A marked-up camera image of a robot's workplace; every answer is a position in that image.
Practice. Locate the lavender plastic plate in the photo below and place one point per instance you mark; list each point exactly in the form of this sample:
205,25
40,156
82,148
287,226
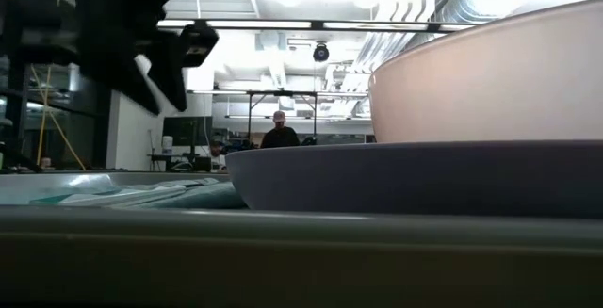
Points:
400,181

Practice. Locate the black gantry frame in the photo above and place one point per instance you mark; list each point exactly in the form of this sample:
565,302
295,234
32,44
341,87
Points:
282,93

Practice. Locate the background desk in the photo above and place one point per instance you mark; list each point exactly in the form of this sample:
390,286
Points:
188,163

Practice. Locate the grey plastic tray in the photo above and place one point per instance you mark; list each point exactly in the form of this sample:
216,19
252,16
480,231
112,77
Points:
282,251

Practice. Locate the teal towel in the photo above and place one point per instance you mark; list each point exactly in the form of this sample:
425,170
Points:
207,197

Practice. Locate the person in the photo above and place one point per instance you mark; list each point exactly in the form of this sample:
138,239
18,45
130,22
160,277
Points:
217,159
280,138

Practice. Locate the white jug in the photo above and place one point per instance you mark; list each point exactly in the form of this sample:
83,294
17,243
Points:
167,145

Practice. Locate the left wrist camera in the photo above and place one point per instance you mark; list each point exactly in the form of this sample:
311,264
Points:
198,44

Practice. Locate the black computer monitor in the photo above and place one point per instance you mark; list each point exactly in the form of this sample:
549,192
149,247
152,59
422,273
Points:
186,131

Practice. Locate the pink plastic bowl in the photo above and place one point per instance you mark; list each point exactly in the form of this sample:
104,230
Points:
494,86

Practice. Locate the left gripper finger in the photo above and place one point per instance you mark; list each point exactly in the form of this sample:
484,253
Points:
125,75
169,68

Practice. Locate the ceiling light strip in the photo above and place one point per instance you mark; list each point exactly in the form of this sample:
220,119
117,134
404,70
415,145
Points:
259,24
169,23
377,26

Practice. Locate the black hanging spotlight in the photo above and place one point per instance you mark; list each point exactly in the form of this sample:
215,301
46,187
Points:
321,53

